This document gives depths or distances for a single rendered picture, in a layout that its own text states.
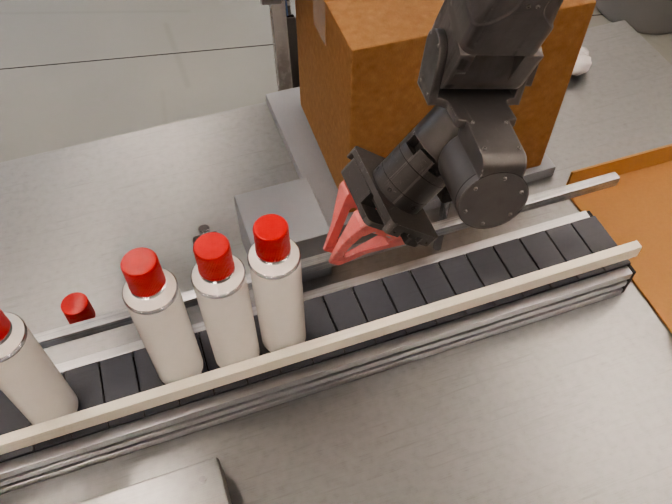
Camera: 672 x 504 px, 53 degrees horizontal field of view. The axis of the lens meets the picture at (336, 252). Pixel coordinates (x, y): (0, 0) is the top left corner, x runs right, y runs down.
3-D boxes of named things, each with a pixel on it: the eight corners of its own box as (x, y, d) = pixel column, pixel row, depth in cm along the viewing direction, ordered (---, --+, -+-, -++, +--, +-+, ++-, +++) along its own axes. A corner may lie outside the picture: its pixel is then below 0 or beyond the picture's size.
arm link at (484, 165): (531, 22, 55) (430, 20, 53) (591, 99, 47) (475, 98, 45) (492, 144, 63) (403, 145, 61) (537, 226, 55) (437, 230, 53)
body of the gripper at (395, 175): (379, 236, 59) (438, 179, 55) (341, 157, 64) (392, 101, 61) (426, 251, 63) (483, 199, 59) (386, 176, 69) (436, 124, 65)
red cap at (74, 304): (65, 311, 86) (57, 296, 84) (92, 301, 87) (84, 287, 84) (71, 331, 84) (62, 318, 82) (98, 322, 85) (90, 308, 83)
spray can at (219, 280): (220, 381, 75) (188, 275, 58) (210, 342, 78) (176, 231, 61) (265, 367, 76) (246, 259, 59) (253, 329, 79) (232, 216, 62)
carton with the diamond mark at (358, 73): (347, 214, 93) (351, 50, 72) (299, 104, 107) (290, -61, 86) (541, 166, 99) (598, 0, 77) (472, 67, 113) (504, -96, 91)
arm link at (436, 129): (495, 99, 61) (452, 68, 58) (522, 144, 56) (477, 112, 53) (442, 152, 64) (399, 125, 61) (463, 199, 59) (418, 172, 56)
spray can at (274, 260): (268, 363, 76) (250, 255, 60) (256, 326, 79) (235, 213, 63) (312, 350, 77) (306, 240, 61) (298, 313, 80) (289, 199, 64)
